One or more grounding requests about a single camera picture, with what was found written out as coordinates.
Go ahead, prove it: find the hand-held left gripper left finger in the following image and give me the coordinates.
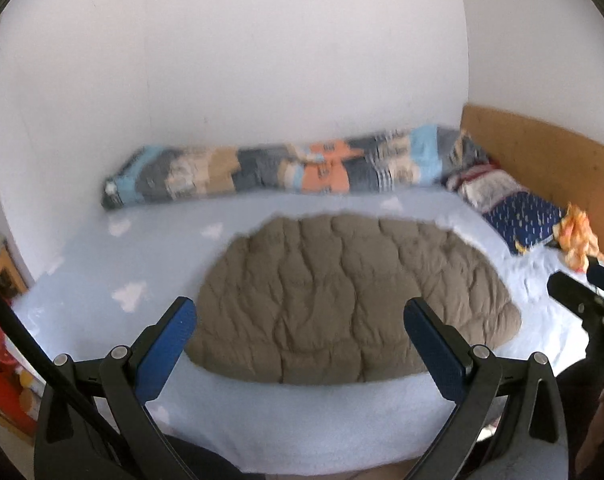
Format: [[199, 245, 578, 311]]
[[33, 296, 198, 480]]

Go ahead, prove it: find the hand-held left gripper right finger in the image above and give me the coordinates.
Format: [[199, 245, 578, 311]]
[[403, 296, 569, 480]]

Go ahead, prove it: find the olive quilted jacket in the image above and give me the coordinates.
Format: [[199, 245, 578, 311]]
[[186, 212, 523, 387]]

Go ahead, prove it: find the orange floral cloth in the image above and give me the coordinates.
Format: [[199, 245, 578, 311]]
[[552, 202, 604, 273]]

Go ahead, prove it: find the navy star-print pillow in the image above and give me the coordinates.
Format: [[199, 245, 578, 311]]
[[444, 162, 568, 256]]

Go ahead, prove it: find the light blue cloud-print blanket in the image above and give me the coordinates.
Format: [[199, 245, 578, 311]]
[[9, 182, 604, 476]]

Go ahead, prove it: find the wooden headboard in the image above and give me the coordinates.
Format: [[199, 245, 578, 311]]
[[459, 104, 604, 273]]

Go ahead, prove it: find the rolled patchwork quilt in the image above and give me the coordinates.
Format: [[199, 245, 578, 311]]
[[101, 127, 490, 210]]

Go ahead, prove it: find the black cable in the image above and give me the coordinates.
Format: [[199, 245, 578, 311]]
[[0, 272, 128, 480]]

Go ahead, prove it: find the wooden shelf frame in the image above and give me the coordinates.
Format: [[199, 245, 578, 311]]
[[0, 232, 30, 301]]

